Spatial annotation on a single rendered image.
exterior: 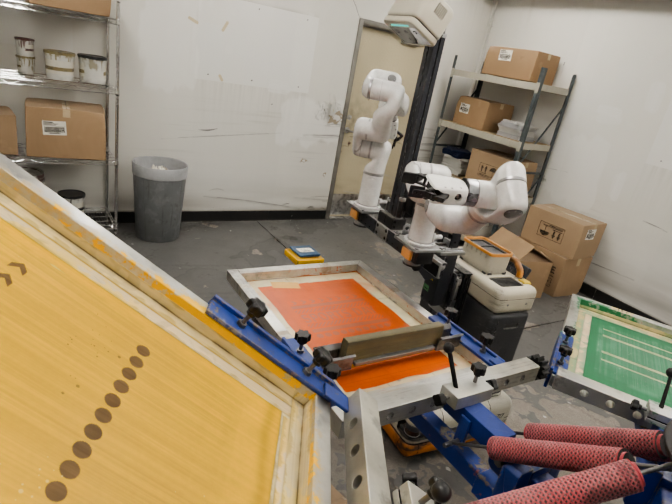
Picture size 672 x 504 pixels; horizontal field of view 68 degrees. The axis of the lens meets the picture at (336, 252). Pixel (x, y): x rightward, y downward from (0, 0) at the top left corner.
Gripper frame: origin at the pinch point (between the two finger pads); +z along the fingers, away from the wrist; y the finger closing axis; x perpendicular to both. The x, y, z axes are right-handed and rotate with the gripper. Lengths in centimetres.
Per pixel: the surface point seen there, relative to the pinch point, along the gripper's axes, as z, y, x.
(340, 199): -54, 408, -186
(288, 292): 24, 26, -57
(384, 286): -12, 34, -55
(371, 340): 3.3, -15.2, -41.4
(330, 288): 8, 33, -58
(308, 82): 4, 393, -59
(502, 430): -22, -47, -38
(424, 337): -15.3, -7.2, -45.1
